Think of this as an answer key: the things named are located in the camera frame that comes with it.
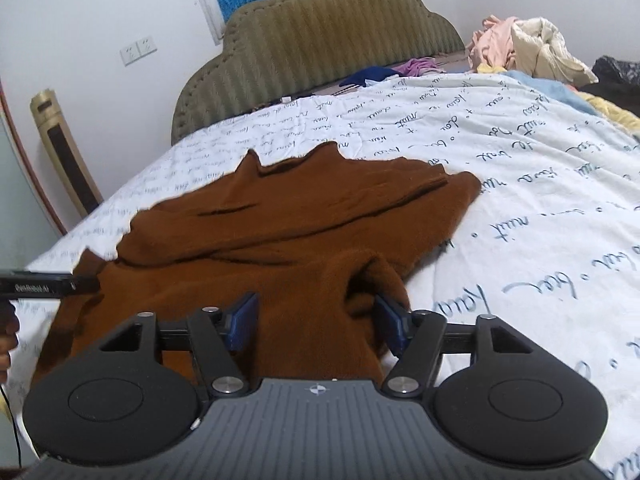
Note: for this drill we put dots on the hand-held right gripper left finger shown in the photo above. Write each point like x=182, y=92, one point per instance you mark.
x=242, y=320

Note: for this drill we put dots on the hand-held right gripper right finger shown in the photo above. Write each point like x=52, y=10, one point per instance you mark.
x=393, y=327

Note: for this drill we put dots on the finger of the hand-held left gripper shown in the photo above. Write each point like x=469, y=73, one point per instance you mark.
x=86, y=284

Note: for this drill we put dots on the brown knit sweater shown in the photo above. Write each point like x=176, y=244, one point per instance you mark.
x=280, y=220

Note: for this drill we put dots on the person's left hand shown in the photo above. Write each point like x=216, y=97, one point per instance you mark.
x=8, y=345

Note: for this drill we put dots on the gold tower air conditioner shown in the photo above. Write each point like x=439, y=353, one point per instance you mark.
x=65, y=155

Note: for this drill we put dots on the white script-printed bedsheet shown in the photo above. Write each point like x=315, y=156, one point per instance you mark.
x=525, y=200

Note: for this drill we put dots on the dark blue cloth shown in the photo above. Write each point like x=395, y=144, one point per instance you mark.
x=370, y=76

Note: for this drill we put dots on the purple cloth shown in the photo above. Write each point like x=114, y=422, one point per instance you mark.
x=419, y=66

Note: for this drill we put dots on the light blue cloth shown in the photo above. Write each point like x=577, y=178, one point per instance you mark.
x=550, y=91

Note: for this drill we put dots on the olive striped padded headboard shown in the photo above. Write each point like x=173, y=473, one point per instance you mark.
x=320, y=35

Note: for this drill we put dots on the pink crumpled cloth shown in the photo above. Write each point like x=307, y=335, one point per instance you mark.
x=492, y=40

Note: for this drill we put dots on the yellow cloth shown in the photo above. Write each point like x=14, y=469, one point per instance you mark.
x=617, y=110

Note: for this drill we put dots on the cream quilted cloth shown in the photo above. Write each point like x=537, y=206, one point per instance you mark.
x=547, y=50

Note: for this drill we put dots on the black crumpled garment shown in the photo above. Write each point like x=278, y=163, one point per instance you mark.
x=617, y=70

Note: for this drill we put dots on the white wall socket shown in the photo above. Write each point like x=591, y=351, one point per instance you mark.
x=146, y=46
x=130, y=55

